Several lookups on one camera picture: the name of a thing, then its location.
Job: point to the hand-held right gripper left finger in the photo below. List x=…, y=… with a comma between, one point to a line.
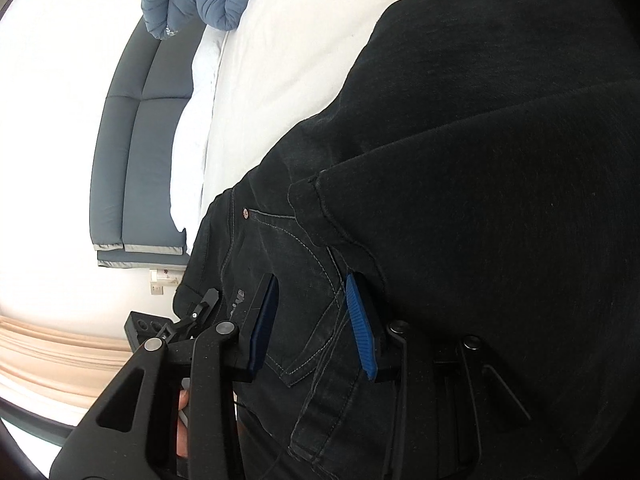
x=265, y=325

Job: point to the beige curtain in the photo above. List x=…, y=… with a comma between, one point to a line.
x=55, y=360

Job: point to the white wall socket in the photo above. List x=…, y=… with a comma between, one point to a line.
x=157, y=289

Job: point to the grey upholstered headboard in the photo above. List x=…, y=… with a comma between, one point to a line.
x=135, y=160

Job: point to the person's left hand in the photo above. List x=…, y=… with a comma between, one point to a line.
x=183, y=425

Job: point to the white pillow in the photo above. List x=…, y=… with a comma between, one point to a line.
x=195, y=150

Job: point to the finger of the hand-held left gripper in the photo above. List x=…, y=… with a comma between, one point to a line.
x=197, y=312

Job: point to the black denim pants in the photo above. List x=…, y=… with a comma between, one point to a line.
x=475, y=160

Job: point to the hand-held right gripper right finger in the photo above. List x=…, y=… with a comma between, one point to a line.
x=361, y=330

